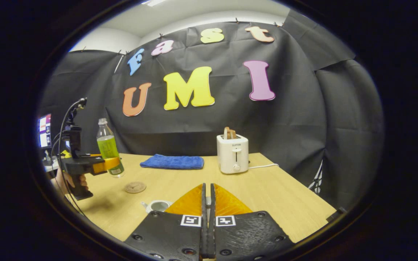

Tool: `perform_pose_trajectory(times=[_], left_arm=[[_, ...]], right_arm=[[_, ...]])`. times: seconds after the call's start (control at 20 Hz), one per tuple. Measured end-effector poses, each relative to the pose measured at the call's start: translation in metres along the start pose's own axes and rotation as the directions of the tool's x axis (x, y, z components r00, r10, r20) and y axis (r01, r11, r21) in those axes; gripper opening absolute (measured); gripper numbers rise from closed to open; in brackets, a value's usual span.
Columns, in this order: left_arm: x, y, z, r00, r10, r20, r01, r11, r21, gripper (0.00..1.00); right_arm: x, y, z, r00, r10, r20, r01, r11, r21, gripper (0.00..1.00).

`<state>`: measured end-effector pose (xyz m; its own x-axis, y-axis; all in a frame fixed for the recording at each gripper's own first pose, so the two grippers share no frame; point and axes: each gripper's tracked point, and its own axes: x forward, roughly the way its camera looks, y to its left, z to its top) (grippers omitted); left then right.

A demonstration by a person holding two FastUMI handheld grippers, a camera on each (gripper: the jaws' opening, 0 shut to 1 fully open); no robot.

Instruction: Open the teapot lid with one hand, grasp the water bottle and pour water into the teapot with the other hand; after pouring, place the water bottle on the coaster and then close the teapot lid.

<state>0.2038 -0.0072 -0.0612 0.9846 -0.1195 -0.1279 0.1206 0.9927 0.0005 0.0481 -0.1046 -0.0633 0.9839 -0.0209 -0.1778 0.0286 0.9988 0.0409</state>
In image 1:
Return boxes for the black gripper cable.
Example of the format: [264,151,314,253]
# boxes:
[51,97,88,218]

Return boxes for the green label water bottle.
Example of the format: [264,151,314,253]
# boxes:
[97,118,125,178]

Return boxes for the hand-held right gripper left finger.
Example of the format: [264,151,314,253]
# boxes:
[124,183,209,261]

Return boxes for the round brown coaster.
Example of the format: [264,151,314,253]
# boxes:
[124,181,147,194]

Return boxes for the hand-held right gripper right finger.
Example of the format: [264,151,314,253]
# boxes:
[208,183,295,261]

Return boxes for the white toaster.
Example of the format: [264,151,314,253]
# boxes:
[216,134,250,175]

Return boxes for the computer monitor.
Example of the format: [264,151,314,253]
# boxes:
[37,114,53,148]

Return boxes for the white ceramic teacup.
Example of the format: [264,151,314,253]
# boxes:
[141,199,173,214]

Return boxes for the blue towel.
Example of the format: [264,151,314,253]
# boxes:
[140,154,205,170]

